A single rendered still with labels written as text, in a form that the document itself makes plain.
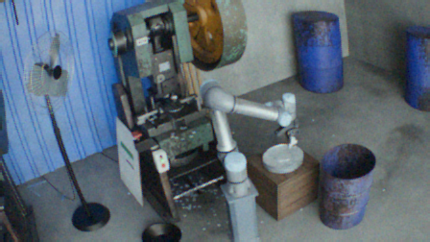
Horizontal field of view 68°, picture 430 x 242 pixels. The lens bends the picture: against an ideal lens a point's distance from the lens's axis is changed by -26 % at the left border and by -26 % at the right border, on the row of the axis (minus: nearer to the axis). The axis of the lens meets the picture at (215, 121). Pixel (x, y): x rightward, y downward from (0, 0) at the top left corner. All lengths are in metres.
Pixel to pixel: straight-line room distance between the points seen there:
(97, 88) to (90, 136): 0.50
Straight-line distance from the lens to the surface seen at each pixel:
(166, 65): 2.72
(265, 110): 2.24
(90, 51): 3.77
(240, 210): 2.48
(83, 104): 3.89
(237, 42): 2.59
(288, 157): 2.80
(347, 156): 2.82
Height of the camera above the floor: 1.96
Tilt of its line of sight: 28 degrees down
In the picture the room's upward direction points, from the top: 9 degrees counter-clockwise
